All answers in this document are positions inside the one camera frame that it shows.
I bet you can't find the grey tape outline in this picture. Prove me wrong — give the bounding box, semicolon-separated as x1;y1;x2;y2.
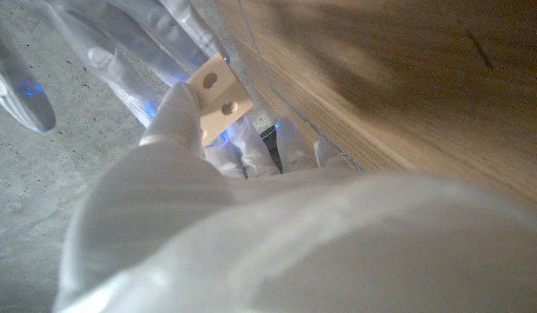
236;0;368;172

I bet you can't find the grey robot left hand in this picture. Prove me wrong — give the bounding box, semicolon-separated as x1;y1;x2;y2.
53;81;537;313

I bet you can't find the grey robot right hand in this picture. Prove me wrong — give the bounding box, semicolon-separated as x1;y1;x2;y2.
0;0;230;133

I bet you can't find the wooden block with holes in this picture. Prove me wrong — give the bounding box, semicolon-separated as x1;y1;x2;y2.
185;52;255;149

